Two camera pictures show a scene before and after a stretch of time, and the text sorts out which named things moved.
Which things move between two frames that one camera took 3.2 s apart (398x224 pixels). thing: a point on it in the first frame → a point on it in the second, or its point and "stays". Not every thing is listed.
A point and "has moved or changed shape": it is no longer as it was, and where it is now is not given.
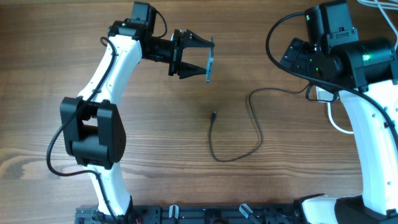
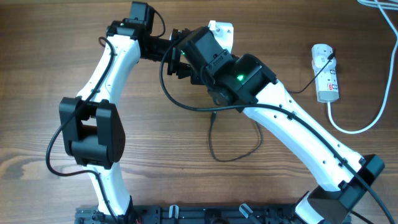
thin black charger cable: (259, 145) has moved or changed shape
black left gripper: (187, 42) stays
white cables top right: (388, 4) stays
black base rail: (194, 214) stays
